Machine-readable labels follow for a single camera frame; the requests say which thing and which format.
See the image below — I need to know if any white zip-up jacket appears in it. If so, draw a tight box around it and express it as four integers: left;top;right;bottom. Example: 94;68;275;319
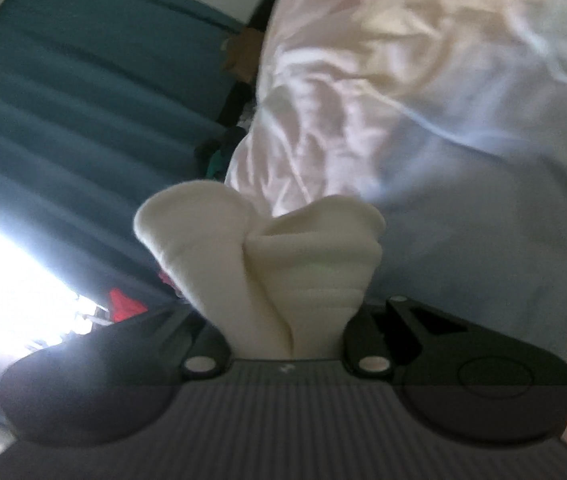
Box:
134;181;385;360

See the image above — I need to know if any dark clothes pile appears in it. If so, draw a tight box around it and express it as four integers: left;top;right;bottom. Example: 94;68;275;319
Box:
194;0;277;181

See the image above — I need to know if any red bag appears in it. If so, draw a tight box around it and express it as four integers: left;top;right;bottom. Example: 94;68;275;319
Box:
108;288;148;323

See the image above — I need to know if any pink patterned bed sheet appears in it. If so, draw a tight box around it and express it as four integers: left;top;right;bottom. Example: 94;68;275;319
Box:
227;0;567;360

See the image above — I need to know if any dark teal curtain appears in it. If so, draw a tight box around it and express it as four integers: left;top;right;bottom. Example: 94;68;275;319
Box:
0;0;240;307

